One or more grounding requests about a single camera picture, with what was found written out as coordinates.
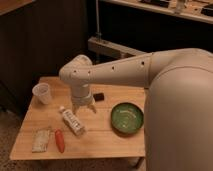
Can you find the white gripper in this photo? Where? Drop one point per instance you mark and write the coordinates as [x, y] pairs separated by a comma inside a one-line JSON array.
[[81, 96]]

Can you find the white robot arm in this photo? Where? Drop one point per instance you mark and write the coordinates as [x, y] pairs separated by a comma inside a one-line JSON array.
[[178, 109]]

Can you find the black small block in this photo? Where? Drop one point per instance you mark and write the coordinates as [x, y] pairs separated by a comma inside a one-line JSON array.
[[98, 97]]

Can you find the white plastic bottle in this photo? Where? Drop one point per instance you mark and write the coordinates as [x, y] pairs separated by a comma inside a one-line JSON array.
[[72, 121]]

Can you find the wooden table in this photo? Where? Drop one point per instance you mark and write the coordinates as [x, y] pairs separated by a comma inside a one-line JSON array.
[[99, 140]]

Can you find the green bowl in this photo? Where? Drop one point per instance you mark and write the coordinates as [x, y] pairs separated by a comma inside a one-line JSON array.
[[127, 118]]

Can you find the white snack packet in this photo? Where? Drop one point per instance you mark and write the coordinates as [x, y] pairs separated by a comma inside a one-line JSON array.
[[41, 141]]

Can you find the background shelf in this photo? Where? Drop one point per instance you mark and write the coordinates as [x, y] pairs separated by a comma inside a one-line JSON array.
[[187, 9]]

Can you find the grey metal rail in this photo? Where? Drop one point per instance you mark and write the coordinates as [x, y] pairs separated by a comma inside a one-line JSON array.
[[107, 48]]

